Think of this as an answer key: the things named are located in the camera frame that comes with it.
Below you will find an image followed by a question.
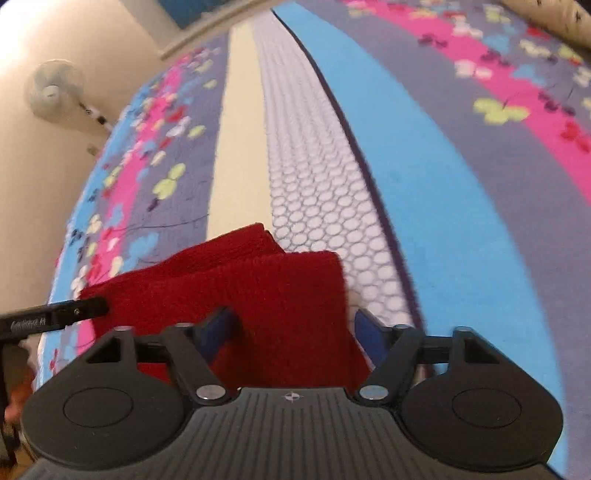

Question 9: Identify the blue window curtain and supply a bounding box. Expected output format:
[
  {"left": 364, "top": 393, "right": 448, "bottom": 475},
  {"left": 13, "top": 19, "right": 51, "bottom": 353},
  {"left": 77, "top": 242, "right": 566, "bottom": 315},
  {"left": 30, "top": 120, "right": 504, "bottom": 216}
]
[{"left": 157, "top": 0, "right": 228, "bottom": 29}]

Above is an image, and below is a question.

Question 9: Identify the cream star-patterned duvet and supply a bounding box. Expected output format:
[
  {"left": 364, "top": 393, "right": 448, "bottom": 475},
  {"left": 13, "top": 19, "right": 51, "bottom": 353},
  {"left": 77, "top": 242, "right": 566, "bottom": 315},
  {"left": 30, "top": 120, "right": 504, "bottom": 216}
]
[{"left": 502, "top": 0, "right": 590, "bottom": 48}]

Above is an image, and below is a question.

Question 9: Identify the colourful floral striped bed blanket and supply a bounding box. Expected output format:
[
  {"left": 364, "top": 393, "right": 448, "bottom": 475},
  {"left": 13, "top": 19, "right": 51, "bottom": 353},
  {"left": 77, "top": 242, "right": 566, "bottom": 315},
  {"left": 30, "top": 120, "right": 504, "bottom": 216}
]
[{"left": 50, "top": 1, "right": 590, "bottom": 479}]

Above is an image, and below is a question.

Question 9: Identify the white standing fan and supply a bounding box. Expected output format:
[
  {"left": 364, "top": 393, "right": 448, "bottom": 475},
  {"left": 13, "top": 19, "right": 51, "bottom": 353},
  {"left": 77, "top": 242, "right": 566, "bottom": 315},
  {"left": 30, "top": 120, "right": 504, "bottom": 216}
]
[{"left": 24, "top": 59, "right": 113, "bottom": 133}]

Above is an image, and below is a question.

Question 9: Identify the dark red knit sweater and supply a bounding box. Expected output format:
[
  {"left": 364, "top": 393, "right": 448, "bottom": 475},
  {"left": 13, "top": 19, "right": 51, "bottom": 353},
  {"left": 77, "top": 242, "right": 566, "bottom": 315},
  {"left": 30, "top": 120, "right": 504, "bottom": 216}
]
[{"left": 80, "top": 224, "right": 370, "bottom": 391}]

